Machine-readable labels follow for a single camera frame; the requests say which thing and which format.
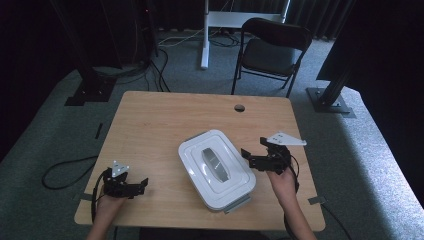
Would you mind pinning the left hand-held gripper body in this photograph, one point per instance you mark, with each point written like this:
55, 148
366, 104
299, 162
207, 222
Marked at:
115, 185

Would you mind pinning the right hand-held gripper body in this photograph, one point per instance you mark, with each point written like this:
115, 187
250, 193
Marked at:
278, 156

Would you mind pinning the person's left hand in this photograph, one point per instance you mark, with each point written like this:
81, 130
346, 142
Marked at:
110, 208

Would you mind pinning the person's right hand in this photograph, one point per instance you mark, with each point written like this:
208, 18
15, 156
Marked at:
283, 186

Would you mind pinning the grey tape piece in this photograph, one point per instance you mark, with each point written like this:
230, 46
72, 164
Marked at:
81, 196
317, 200

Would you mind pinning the black tape strip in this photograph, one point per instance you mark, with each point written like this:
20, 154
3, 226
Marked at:
98, 130

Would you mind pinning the black metal stand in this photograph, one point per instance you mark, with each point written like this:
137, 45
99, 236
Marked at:
328, 100
91, 90

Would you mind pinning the black folding chair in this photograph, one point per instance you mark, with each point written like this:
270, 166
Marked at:
270, 56

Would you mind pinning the dark curtain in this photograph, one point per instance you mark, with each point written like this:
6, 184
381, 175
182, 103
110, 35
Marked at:
320, 16

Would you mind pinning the dark equipment rack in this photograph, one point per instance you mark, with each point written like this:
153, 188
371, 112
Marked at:
133, 33

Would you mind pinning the white desk frame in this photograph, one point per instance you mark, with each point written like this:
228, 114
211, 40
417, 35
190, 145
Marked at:
233, 19

